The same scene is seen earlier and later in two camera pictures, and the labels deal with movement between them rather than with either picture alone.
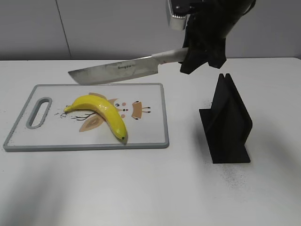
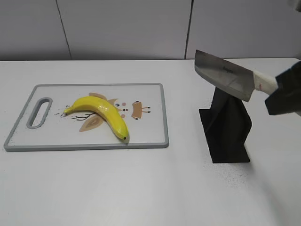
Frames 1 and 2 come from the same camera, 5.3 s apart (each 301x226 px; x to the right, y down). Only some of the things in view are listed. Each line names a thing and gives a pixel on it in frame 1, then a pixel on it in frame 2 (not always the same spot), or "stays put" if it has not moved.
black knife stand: [226, 124] stays put
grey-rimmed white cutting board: [141, 107] stays put
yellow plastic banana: [92, 102] stays put
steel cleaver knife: [126, 68] to [238, 81]
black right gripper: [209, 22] to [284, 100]
